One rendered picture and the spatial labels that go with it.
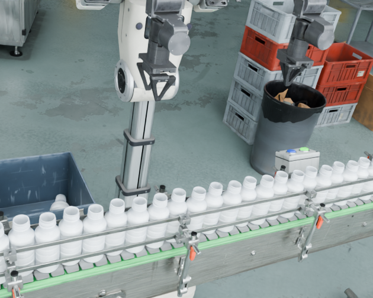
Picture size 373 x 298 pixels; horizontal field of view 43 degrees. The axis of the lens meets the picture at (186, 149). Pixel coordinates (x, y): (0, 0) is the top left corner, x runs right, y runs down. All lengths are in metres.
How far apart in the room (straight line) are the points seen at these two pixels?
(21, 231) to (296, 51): 0.89
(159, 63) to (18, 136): 2.56
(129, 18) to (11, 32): 3.25
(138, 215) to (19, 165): 0.65
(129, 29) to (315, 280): 1.87
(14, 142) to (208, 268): 2.36
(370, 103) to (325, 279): 2.28
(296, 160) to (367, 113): 3.17
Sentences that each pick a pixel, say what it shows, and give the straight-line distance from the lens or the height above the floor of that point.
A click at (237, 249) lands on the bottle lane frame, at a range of 1.50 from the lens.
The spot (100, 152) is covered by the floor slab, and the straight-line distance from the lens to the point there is 3.50.
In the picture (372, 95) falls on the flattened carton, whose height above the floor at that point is 0.33.
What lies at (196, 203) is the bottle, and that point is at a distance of 1.31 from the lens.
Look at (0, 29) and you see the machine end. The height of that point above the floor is 0.27.
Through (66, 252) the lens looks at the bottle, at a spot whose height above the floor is 1.05.
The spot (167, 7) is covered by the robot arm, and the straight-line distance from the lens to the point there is 1.14.
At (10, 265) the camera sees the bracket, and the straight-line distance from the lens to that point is 1.18.
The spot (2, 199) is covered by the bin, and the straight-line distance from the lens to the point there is 1.85.
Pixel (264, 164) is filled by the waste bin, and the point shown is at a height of 0.10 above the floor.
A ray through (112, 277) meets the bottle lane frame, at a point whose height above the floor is 0.96.
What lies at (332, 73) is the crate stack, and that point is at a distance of 4.28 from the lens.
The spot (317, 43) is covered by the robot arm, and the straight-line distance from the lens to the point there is 1.35.
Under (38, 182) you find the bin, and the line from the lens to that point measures 1.83.
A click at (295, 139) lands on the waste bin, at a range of 3.39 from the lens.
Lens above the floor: 1.94
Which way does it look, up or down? 32 degrees down
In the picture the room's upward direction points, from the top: 11 degrees clockwise
